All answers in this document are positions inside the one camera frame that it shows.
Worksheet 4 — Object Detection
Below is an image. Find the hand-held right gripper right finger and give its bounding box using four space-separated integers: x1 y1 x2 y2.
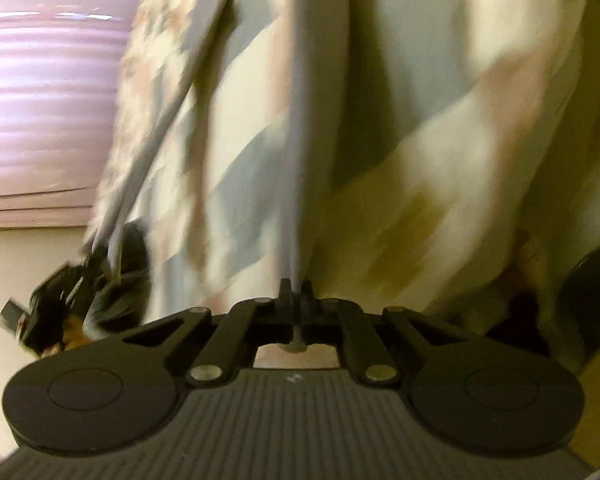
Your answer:
295 279 462 388

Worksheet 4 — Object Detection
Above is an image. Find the pink curtain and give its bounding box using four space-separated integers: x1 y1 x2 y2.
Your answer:
0 0 153 231

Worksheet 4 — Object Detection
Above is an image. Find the checkered pastel blanket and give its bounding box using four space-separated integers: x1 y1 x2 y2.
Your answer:
82 0 600 376

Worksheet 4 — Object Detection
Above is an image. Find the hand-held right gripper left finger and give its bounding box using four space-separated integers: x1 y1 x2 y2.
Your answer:
122 278 295 388

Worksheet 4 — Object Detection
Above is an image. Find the dark round object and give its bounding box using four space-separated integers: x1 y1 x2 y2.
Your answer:
557 245 600 373

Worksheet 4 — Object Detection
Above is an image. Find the grey garment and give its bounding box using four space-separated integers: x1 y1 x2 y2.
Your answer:
87 0 353 291

